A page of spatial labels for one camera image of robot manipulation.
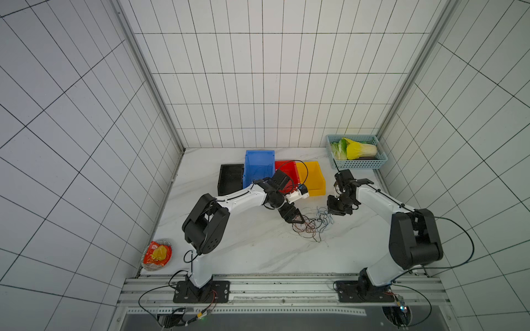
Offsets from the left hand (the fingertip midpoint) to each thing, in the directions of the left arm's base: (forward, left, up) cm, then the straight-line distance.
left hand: (293, 217), depth 83 cm
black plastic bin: (+24, +30, -6) cm, 39 cm away
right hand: (+6, -14, -4) cm, 16 cm away
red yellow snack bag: (-14, +54, -5) cm, 56 cm away
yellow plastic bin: (+25, -11, -4) cm, 27 cm away
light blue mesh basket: (+33, -40, -3) cm, 51 cm away
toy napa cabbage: (+40, -37, -1) cm, 55 cm away
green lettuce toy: (+40, -28, -1) cm, 49 cm away
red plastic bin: (+27, 0, -1) cm, 27 cm away
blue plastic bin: (+33, +16, -6) cm, 37 cm away
